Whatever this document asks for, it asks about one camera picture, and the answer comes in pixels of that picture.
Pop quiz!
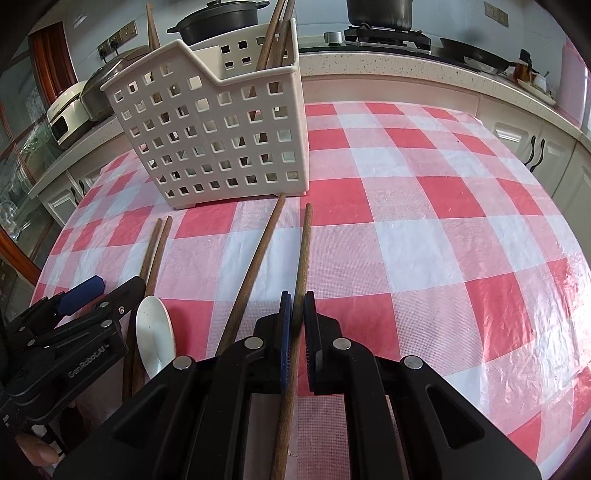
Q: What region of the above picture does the black glass gas cooktop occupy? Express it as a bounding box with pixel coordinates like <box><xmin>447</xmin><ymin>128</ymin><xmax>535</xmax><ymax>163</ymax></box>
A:
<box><xmin>295</xmin><ymin>25</ymin><xmax>444</xmax><ymax>51</ymax></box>

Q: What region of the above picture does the person's left hand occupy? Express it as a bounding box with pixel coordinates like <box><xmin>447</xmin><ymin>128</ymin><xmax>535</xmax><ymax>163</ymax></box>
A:
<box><xmin>16</xmin><ymin>436</ymin><xmax>61</xmax><ymax>468</ymax></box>

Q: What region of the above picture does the pink thermos flask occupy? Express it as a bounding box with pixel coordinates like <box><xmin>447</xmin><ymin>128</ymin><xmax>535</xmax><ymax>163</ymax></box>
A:
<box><xmin>556</xmin><ymin>37</ymin><xmax>591</xmax><ymax>134</ymax></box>

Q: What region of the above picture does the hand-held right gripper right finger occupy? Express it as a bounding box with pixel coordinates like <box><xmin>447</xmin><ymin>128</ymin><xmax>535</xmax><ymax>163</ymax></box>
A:
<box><xmin>302</xmin><ymin>291</ymin><xmax>543</xmax><ymax>480</ymax></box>

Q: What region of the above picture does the silver rice cooker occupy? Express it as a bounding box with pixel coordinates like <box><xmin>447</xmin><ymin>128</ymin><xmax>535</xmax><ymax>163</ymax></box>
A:
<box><xmin>81</xmin><ymin>58</ymin><xmax>123</xmax><ymax>123</ymax></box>

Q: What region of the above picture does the white countertop cooker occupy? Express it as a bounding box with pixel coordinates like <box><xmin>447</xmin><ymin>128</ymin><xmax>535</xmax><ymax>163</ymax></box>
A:
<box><xmin>46</xmin><ymin>82</ymin><xmax>90</xmax><ymax>149</ymax></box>

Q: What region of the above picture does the wooden framed glass door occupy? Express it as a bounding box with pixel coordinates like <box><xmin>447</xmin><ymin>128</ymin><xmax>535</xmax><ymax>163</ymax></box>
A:
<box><xmin>0</xmin><ymin>23</ymin><xmax>79</xmax><ymax>287</ymax></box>

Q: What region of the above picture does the gold wall switch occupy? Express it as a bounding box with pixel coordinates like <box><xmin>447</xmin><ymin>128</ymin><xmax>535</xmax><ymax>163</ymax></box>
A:
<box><xmin>484</xmin><ymin>1</ymin><xmax>509</xmax><ymax>26</ymax></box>

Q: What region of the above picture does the tall black stock pot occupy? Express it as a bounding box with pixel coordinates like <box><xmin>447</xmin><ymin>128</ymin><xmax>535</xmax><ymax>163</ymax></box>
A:
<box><xmin>346</xmin><ymin>0</ymin><xmax>414</xmax><ymax>28</ymax></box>

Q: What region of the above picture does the white ceramic spoon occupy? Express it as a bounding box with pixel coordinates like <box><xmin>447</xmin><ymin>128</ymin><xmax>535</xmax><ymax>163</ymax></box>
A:
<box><xmin>135</xmin><ymin>295</ymin><xmax>177</xmax><ymax>381</ymax></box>

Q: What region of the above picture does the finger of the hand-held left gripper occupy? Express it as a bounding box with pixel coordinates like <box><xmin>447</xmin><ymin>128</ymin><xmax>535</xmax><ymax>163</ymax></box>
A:
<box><xmin>4</xmin><ymin>275</ymin><xmax>103</xmax><ymax>342</ymax></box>
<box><xmin>28</xmin><ymin>276</ymin><xmax>147</xmax><ymax>352</ymax></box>

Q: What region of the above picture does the red white checkered tablecloth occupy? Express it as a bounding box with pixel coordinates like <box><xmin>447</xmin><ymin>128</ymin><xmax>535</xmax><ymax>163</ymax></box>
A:
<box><xmin>34</xmin><ymin>102</ymin><xmax>591</xmax><ymax>480</ymax></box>

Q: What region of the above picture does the white perforated plastic utensil basket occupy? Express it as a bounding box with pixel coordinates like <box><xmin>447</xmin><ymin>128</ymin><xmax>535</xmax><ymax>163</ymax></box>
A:
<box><xmin>100</xmin><ymin>18</ymin><xmax>308</xmax><ymax>210</ymax></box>

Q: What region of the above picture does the black casserole pot with lid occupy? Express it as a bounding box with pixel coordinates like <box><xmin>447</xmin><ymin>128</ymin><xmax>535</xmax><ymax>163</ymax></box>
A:
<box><xmin>166</xmin><ymin>0</ymin><xmax>271</xmax><ymax>47</ymax></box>

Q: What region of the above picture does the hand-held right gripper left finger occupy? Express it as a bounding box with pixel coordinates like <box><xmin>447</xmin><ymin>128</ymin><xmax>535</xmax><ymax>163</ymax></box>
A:
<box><xmin>53</xmin><ymin>291</ymin><xmax>296</xmax><ymax>480</ymax></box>

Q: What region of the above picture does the gold wall socket panel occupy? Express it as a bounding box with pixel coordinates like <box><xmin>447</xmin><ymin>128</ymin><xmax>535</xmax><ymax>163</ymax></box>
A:
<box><xmin>97</xmin><ymin>21</ymin><xmax>138</xmax><ymax>58</ymax></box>

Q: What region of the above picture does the black frying pan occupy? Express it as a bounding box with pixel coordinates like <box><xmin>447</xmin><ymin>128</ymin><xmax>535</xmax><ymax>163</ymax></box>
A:
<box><xmin>438</xmin><ymin>37</ymin><xmax>518</xmax><ymax>77</ymax></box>

